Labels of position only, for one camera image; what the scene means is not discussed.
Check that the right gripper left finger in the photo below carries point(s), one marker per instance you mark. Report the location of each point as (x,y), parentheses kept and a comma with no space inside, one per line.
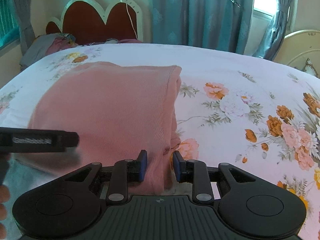
(124,172)

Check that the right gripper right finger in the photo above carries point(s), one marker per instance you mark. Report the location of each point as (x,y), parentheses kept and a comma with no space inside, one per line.
(197,174)

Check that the pink long-sleeve sweater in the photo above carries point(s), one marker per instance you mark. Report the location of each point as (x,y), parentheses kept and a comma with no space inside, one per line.
(117,112)

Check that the pile of clothes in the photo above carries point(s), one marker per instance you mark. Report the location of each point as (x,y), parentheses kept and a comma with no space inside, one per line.
(45,45)

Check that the floral pink bed sheet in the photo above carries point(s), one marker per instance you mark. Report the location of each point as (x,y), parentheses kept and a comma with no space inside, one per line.
(258,115)

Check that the red heart-shaped headboard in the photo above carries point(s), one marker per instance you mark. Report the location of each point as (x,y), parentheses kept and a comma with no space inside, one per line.
(89,22)

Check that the blue tied right curtain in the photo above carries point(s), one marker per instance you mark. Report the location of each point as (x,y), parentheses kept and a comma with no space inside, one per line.
(275,32)

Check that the grey left curtain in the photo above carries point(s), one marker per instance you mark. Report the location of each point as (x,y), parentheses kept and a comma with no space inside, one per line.
(22,9)

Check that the patterned pillow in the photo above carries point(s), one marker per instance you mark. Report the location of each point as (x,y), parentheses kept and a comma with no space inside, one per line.
(309,68)

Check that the blue centre curtain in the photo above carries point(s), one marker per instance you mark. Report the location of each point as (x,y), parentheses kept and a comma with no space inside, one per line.
(213,24)

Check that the cream round headboard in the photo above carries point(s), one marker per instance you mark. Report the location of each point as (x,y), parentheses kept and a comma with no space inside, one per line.
(298,47)

